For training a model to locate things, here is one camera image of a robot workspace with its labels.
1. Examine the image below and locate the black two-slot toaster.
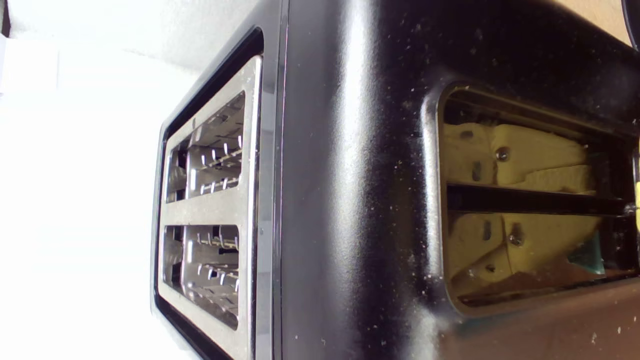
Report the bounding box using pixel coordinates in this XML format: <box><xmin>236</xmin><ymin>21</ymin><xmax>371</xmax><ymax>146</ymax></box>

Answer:
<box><xmin>150</xmin><ymin>0</ymin><xmax>640</xmax><ymax>360</ymax></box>

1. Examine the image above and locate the black round plate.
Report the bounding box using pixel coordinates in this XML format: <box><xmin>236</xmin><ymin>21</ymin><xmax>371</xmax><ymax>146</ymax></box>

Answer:
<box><xmin>620</xmin><ymin>0</ymin><xmax>640</xmax><ymax>51</ymax></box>

